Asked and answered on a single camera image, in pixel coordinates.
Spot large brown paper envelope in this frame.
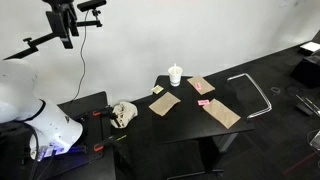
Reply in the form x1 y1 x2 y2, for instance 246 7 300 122
202 98 242 130

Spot clear plastic container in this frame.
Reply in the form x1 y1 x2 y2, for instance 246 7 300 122
307 129 320 152

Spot yellow sticky note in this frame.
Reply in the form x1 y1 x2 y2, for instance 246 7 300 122
150 84 165 95

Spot white paper sheet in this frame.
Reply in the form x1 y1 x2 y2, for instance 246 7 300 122
299 41 320 54

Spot black case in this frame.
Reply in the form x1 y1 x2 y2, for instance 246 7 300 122
289 54 320 90

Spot medium brown paper envelope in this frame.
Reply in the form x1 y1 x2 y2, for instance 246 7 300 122
148 91 182 117

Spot small brown paper envelope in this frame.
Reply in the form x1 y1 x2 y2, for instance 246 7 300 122
186 75 216 96

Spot white paper cup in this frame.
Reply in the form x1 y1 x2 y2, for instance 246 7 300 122
167 65 184 88

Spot crumpled white cloth bag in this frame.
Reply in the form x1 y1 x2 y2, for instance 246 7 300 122
109 100 139 129

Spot black table pedestal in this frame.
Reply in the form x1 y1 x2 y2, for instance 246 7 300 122
165 132 240 180

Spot metal floor bars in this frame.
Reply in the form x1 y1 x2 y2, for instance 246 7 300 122
294 93 320 118

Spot thin black camera cable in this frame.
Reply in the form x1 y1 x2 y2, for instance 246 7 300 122
68 10 89 105

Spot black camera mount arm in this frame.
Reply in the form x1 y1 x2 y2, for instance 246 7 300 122
3 9 103 61

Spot black chair metal frame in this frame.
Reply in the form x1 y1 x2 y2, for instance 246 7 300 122
225 72 273 121

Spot black mounted camera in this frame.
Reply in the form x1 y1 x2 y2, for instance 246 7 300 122
76 0 108 13

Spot orange black bar clamp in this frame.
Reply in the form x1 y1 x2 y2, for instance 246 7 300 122
92 104 122 128
93 134 118 153

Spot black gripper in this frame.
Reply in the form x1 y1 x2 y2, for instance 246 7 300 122
41 0 80 50

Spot black base cables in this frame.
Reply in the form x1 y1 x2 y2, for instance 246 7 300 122
19 124 56 180

